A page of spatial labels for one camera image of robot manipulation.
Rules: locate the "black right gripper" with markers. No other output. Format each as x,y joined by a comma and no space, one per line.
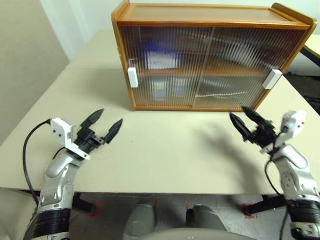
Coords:
265,138

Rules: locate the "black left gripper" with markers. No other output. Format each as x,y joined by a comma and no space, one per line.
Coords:
87,140

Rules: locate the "shiny steel dish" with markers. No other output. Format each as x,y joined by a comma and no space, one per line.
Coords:
225,83

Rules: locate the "white jar with blue label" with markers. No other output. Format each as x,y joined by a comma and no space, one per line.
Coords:
179,91
159,94

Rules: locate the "purple tissue pack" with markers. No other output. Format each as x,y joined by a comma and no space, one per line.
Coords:
162,55

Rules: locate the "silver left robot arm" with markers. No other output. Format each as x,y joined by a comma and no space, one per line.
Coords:
55,180

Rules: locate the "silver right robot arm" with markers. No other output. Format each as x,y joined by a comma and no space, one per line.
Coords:
297,175

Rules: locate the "wooden cabinet with ribbed doors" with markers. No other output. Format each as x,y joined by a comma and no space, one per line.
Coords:
200,13

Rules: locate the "ribbed clear sliding door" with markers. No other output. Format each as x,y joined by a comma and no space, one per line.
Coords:
262,50
175,75

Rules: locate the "grey rounded shape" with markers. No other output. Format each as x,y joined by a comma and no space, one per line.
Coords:
205,217
140,220

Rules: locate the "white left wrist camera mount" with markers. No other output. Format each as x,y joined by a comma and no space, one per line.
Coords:
62,130

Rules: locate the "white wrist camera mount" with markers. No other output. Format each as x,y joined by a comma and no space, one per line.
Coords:
295,122
62,130

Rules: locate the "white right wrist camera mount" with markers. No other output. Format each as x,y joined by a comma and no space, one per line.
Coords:
295,122

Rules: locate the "cream side table black frame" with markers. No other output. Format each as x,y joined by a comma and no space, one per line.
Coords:
312,46

